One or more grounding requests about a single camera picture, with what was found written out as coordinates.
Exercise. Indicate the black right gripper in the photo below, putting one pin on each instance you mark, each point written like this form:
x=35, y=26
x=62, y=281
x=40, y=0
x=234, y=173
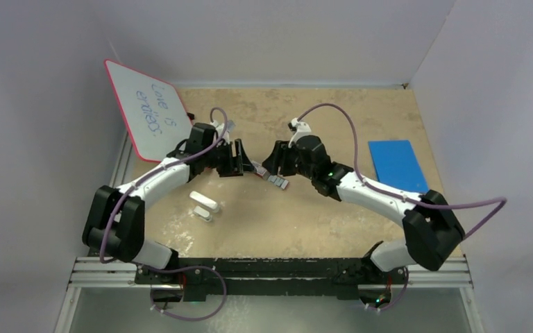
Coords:
x=278, y=159

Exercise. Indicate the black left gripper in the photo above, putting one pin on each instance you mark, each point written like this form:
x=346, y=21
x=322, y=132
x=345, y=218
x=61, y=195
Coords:
x=237, y=165

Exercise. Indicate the staple tray with staples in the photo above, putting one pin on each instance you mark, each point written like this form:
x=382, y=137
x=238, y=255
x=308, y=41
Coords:
x=278, y=181

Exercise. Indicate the white stapler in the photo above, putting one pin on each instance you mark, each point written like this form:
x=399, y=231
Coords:
x=202, y=200

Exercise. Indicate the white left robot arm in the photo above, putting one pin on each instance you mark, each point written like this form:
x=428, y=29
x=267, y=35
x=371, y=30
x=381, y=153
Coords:
x=116, y=220

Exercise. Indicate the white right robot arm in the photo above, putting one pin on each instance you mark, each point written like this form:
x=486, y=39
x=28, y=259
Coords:
x=431, y=231

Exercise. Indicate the red framed whiteboard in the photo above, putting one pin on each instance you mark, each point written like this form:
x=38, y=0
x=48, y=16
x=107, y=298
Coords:
x=153, y=112

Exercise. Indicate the blue notebook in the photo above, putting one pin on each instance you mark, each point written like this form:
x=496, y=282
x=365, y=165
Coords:
x=396, y=165

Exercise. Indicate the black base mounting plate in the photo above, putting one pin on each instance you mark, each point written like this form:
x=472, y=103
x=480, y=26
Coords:
x=345, y=278

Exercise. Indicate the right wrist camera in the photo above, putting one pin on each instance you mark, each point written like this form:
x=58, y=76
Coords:
x=299, y=129

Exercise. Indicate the aluminium frame rail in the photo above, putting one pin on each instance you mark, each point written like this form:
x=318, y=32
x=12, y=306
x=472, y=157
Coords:
x=89, y=272

